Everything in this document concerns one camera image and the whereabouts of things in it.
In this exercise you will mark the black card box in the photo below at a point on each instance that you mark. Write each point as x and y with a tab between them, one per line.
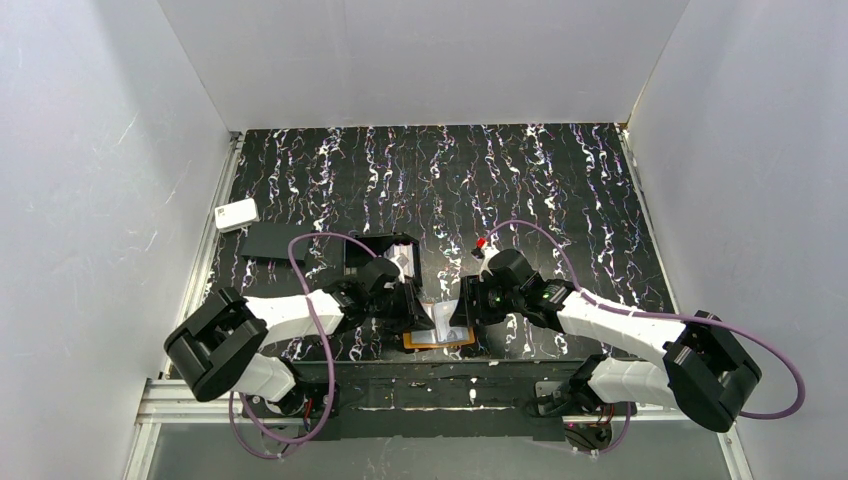
355	257

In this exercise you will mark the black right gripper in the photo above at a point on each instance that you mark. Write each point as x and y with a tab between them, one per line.
469	301

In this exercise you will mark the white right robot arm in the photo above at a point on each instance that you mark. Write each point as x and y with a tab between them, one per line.
693	366

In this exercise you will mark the black box lid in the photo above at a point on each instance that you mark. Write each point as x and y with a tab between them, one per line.
268	241

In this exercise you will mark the small white box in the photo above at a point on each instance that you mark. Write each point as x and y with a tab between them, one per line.
235	215

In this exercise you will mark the orange leather card holder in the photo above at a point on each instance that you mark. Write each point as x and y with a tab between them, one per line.
442	335

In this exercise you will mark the aluminium frame rail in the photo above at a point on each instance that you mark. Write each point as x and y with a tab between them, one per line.
146	434

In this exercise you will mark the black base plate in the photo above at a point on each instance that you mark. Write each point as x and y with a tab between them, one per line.
478	398

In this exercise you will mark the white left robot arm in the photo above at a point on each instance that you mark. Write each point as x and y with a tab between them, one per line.
217	349

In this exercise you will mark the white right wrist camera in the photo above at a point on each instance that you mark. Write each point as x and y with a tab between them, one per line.
484	252

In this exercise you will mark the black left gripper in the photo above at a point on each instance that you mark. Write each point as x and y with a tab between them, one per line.
408	302

